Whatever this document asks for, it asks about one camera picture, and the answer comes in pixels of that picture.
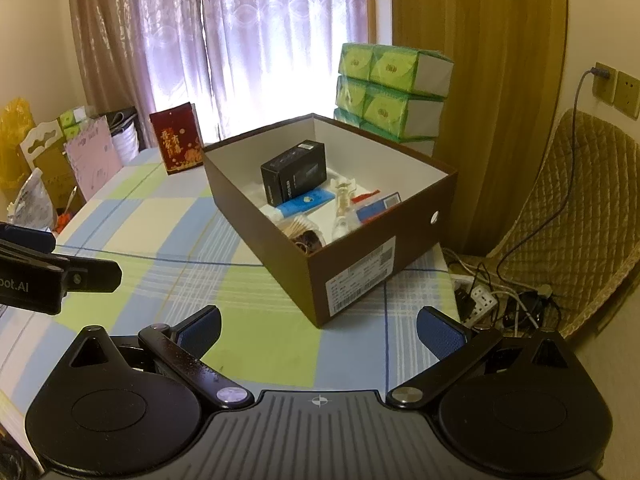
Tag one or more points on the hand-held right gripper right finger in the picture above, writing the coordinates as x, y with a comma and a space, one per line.
440, 334

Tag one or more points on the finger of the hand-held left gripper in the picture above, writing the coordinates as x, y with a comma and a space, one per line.
32, 239
92, 276

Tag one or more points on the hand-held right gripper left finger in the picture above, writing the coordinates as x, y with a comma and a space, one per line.
200, 332

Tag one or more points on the brown cardboard box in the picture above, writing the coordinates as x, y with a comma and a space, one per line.
260, 240

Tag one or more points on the blue packet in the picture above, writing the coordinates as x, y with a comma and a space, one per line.
377, 209

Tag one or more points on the clear bag of toothpicks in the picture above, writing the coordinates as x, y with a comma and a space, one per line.
295, 225

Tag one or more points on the black product box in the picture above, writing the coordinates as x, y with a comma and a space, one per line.
295, 175

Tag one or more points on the checkered cloth desktop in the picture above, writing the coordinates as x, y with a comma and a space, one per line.
150, 270

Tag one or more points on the printed plastic bag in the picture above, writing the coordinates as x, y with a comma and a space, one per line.
32, 200

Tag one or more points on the white power strip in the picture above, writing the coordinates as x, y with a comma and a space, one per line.
480, 302

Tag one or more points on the brown carton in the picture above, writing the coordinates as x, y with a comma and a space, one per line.
57, 180

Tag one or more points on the white scalloped cardboard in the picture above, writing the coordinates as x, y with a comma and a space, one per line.
42, 142

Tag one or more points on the yellow plastic bag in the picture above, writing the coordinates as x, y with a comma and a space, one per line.
15, 140

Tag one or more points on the pink paper bag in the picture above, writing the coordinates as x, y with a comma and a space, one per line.
92, 157

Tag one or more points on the small green tissue packs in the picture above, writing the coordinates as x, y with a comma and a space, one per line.
75, 120

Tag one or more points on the red gift pouch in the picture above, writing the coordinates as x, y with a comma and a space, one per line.
175, 140

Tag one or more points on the chair with quilted cover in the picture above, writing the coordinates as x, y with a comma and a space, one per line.
575, 220

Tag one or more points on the beige curtain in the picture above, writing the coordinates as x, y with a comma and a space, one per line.
110, 35

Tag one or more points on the green tissue multipack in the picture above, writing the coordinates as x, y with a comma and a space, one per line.
395, 90

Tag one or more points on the golden brown curtain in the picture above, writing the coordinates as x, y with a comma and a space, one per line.
475, 60

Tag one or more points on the sheer purple curtain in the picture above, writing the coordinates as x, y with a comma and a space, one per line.
260, 35

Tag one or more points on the wall socket with plug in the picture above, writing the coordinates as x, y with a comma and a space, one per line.
605, 85

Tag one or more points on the empty wall socket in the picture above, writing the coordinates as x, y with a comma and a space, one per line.
627, 95

